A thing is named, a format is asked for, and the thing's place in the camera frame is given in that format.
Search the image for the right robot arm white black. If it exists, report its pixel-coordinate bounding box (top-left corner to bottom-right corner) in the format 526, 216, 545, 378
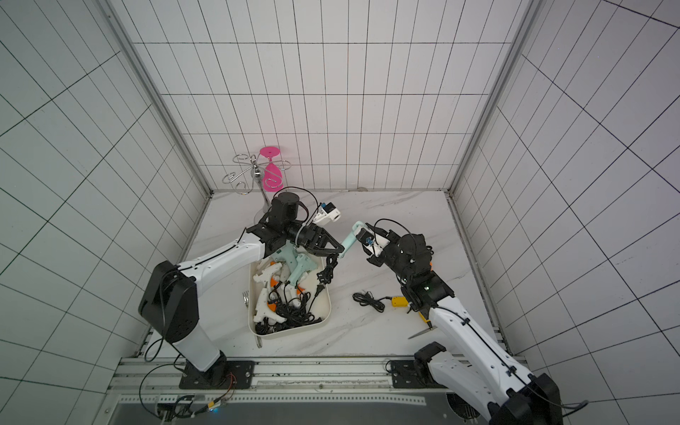
355, 226, 563, 424

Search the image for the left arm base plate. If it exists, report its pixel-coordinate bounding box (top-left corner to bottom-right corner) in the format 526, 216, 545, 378
179, 361, 255, 391

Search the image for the silver fork right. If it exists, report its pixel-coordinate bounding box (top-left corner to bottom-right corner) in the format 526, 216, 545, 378
407, 326, 437, 340

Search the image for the small mint glue gun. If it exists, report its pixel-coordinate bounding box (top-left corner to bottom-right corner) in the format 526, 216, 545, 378
272, 243, 299, 272

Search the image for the chrome cup holder stand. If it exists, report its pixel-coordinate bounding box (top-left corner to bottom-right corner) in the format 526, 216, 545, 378
222, 152, 291, 212

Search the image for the yellow glue gun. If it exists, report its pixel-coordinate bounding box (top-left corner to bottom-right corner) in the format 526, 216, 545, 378
391, 296, 430, 323

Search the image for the pink wine glass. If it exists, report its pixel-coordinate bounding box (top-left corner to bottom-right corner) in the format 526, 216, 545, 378
260, 146, 289, 193

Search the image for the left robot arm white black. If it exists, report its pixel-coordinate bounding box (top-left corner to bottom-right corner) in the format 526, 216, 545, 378
138, 191, 346, 377

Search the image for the cream plastic storage box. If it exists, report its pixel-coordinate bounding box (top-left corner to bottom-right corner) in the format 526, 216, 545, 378
247, 255, 331, 339

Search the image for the mint green glue gun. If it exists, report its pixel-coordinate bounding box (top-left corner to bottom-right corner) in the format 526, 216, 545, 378
288, 253, 318, 288

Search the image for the silver fork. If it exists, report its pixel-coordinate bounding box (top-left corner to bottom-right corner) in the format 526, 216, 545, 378
407, 326, 437, 340
243, 290, 262, 349

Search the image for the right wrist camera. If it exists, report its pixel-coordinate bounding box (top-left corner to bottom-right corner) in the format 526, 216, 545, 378
359, 229, 390, 258

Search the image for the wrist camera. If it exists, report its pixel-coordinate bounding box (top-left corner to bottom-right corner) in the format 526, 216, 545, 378
359, 229, 390, 258
313, 203, 341, 227

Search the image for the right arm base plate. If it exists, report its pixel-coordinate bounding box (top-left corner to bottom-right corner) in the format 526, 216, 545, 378
385, 359, 444, 390

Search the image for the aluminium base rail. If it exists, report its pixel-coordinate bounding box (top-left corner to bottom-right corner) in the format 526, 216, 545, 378
107, 356, 454, 410

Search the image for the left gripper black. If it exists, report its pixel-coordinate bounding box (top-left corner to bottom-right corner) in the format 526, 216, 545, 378
286, 220, 346, 257

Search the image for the white glue gun orange trigger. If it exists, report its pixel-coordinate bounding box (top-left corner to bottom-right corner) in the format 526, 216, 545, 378
253, 288, 287, 324

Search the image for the silver fork left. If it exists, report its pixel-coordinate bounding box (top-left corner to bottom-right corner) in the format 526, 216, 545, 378
243, 290, 262, 349

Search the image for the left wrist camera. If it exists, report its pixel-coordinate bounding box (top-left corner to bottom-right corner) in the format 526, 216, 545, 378
313, 203, 341, 227

